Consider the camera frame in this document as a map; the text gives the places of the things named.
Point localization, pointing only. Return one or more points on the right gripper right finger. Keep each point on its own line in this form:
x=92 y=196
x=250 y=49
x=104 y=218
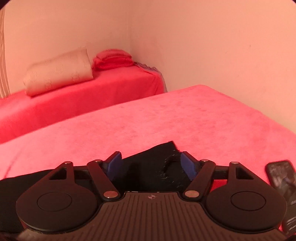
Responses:
x=233 y=196

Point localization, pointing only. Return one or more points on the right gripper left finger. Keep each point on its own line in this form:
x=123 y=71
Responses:
x=56 y=203

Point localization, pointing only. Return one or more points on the black pants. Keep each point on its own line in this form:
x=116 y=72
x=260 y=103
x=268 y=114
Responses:
x=155 y=170

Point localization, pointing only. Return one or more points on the black smartphone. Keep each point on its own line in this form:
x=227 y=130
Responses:
x=281 y=176

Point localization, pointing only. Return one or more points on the pink bed blanket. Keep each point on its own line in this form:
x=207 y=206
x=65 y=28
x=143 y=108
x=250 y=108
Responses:
x=199 y=120

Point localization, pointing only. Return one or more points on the red covered bench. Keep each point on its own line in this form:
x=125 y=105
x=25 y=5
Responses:
x=21 y=114

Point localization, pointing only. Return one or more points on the striped curtain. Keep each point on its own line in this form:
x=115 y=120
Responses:
x=4 y=86

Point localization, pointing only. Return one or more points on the beige embossed pillow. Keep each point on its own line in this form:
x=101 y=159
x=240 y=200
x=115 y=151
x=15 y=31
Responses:
x=66 y=69

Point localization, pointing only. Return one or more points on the folded red cloth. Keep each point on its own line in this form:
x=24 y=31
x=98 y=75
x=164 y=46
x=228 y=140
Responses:
x=111 y=59

